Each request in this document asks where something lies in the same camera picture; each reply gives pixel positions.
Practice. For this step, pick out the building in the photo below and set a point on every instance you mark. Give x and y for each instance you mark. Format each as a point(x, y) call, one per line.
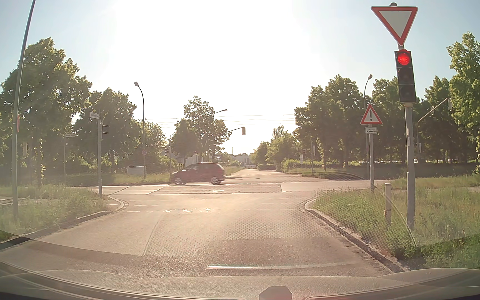
point(240, 158)

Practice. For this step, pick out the dark red car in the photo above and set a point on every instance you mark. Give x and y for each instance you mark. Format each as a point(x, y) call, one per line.
point(200, 173)

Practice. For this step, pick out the tree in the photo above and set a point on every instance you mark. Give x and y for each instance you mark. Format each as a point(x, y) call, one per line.
point(200, 125)

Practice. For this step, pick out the grey asphalt road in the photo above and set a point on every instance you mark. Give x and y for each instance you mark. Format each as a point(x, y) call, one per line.
point(231, 225)

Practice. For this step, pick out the grey street cabinet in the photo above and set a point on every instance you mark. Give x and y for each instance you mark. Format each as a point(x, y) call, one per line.
point(136, 170)

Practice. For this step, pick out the row of trees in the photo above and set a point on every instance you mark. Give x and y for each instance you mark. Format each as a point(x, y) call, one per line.
point(48, 108)
point(390, 121)

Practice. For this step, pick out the car's own bonnet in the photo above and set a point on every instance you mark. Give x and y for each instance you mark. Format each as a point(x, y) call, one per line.
point(148, 285)

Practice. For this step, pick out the traffic light with give-way sign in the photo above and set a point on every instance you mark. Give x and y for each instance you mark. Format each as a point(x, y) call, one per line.
point(406, 83)

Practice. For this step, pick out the grass verge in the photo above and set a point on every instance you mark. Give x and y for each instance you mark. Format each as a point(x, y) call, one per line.
point(440, 216)
point(44, 208)

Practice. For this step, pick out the warning sign on post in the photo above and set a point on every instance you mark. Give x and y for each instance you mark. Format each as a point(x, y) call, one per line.
point(371, 116)

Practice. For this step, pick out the traffic light on post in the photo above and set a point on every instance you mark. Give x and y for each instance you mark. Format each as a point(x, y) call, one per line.
point(99, 150)

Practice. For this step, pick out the white marker post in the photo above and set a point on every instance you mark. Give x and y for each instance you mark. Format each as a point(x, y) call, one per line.
point(388, 204)

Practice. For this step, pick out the road sign on post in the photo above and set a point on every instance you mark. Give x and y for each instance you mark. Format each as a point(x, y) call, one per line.
point(66, 154)

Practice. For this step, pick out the tall curved lamp post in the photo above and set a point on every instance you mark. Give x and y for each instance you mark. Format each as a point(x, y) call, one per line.
point(16, 125)

